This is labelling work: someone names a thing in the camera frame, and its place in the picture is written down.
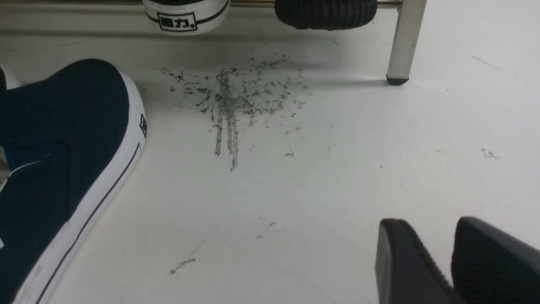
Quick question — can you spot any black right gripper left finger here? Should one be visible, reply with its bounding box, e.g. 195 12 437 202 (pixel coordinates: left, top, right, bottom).
375 219 464 304

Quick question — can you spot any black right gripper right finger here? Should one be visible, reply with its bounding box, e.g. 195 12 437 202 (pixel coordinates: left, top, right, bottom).
451 216 540 304

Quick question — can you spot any navy slip-on shoe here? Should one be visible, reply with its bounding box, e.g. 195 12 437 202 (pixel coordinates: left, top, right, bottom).
0 58 147 304

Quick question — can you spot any silver metal shoe rack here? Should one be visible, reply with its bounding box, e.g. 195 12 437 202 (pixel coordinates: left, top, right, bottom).
1 0 426 85

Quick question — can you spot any black canvas lace shoe right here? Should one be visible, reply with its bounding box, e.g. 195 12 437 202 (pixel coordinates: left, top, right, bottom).
143 0 231 36

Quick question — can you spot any black knit sneaker right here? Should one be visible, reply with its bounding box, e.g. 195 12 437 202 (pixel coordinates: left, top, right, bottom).
274 0 378 31

